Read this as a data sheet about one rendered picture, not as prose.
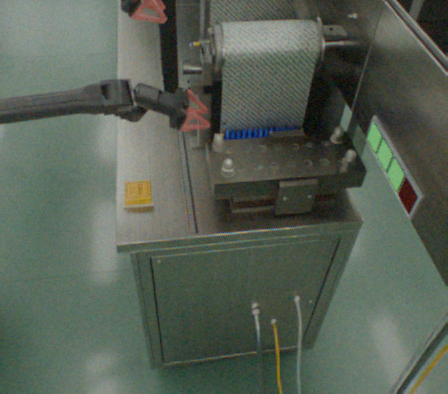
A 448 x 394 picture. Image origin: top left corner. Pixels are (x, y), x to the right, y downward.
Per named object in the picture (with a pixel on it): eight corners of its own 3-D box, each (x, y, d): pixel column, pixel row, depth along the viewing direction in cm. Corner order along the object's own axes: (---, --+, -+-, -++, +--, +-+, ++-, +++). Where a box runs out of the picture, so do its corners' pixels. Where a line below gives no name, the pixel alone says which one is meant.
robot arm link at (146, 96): (134, 95, 112) (138, 76, 114) (125, 108, 117) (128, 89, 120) (161, 105, 115) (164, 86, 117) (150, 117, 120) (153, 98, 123)
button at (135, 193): (125, 187, 131) (124, 181, 129) (150, 185, 132) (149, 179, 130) (125, 206, 126) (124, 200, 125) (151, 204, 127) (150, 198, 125)
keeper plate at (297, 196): (273, 209, 126) (278, 181, 118) (309, 206, 127) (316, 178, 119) (275, 216, 124) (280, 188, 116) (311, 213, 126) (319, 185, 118)
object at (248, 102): (220, 132, 130) (222, 76, 117) (301, 126, 133) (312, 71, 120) (220, 133, 130) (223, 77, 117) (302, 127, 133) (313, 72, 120)
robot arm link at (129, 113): (116, 111, 109) (108, 78, 111) (102, 130, 119) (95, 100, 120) (162, 109, 116) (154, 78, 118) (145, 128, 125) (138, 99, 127)
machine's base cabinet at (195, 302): (136, 45, 355) (123, -77, 294) (220, 41, 363) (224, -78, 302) (150, 380, 182) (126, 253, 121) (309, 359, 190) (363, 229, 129)
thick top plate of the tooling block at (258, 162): (205, 157, 131) (206, 140, 126) (342, 146, 136) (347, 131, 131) (213, 199, 120) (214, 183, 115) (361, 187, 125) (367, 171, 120)
